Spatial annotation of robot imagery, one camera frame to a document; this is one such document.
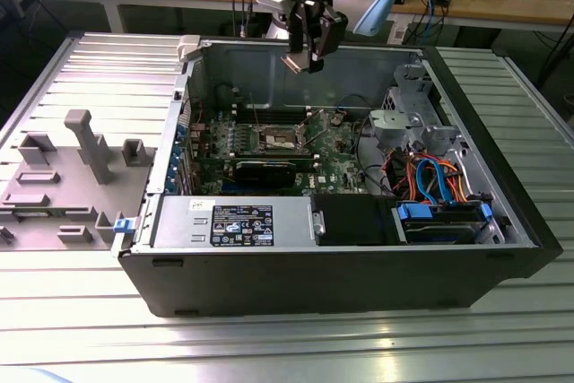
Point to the silver metal drive cage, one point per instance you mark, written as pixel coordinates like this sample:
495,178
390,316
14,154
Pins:
394,127

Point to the black graphics card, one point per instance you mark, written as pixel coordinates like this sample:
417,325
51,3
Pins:
264,173

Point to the small CPU plate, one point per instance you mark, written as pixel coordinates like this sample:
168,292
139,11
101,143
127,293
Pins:
293,62

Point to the black open PC case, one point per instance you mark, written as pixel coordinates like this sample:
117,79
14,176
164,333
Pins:
314,284

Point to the black plastic bay cover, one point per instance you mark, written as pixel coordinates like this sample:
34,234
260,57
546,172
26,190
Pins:
354,221

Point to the blue case latch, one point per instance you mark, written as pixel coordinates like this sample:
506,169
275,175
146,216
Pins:
124,226

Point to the grey power supply unit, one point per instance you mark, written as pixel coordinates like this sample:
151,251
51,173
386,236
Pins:
179,226

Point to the white labelled box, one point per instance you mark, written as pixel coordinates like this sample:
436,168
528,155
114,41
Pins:
406,33

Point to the CPU socket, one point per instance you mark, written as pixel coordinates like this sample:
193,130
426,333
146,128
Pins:
278,138

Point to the small white sticker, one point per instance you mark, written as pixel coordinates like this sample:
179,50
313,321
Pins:
197,204

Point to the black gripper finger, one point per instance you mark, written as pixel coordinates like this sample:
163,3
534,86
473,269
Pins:
297,28
329,33

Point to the black white rating label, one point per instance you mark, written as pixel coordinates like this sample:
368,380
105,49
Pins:
242,226

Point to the hard disk in blue carrier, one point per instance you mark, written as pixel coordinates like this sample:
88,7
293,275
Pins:
414,212

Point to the black RAM slot bank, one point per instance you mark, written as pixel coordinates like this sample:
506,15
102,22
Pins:
269,116

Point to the blue expansion slot clip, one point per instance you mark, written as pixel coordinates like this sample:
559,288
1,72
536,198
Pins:
181,132
177,152
170,184
173,171

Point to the grey parts rack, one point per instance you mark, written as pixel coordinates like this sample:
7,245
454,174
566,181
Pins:
67,194

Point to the green motherboard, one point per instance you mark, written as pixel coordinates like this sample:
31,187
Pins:
334,163

